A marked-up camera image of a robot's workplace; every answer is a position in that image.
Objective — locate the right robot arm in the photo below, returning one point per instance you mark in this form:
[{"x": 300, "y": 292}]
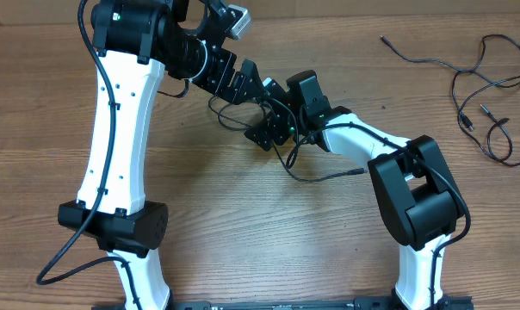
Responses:
[{"x": 417, "y": 197}]

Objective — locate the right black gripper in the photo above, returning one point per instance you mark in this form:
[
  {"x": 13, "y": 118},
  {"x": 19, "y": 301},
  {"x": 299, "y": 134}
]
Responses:
[{"x": 269, "y": 124}]

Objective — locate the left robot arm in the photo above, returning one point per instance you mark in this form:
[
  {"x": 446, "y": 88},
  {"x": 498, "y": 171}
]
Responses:
[{"x": 135, "y": 44}]

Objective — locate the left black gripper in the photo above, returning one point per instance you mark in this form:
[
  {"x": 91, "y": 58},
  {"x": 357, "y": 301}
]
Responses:
[{"x": 219, "y": 85}]

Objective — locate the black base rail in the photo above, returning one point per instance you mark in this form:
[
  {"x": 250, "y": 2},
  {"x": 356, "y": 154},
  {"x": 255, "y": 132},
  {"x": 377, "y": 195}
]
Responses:
[{"x": 360, "y": 303}]

